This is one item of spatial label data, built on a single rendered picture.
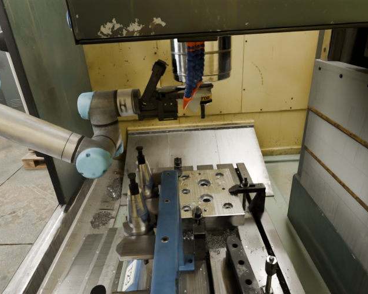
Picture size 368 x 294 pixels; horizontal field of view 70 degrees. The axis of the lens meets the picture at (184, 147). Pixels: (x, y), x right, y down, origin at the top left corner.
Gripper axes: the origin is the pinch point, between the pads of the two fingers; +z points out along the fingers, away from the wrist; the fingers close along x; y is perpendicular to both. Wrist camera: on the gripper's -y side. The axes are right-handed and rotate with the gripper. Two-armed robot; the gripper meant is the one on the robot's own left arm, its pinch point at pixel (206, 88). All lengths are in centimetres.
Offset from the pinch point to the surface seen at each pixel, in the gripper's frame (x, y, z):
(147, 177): 23.2, 13.0, -15.9
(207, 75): 7.9, -5.1, -0.3
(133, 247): 38.7, 17.3, -17.4
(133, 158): -81, 62, -42
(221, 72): 6.7, -5.3, 3.3
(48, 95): -43, 8, -65
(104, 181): -71, 72, -60
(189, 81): 19.2, -6.3, -5.2
